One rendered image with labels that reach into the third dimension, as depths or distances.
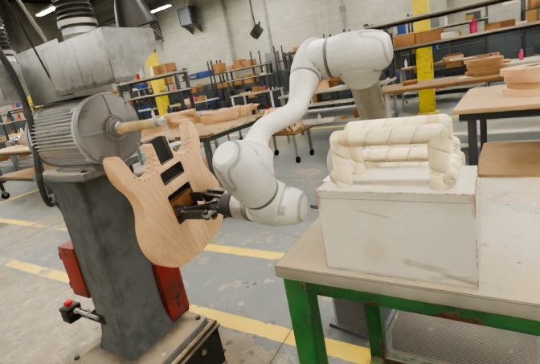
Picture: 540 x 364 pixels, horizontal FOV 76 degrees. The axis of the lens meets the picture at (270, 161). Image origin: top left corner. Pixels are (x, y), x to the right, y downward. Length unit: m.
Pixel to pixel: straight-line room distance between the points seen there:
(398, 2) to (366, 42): 10.87
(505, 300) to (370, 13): 11.68
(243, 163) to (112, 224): 0.89
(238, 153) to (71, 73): 0.62
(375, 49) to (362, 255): 0.66
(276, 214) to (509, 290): 0.48
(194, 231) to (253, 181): 0.45
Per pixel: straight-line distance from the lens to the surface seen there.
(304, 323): 0.87
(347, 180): 0.67
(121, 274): 1.60
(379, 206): 0.65
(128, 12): 1.26
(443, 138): 0.61
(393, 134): 0.62
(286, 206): 0.85
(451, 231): 0.65
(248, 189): 0.77
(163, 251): 1.09
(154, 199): 1.05
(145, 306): 1.71
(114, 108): 1.36
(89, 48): 1.09
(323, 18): 12.63
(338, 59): 1.16
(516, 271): 0.77
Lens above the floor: 1.33
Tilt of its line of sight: 14 degrees down
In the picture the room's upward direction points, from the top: 11 degrees counter-clockwise
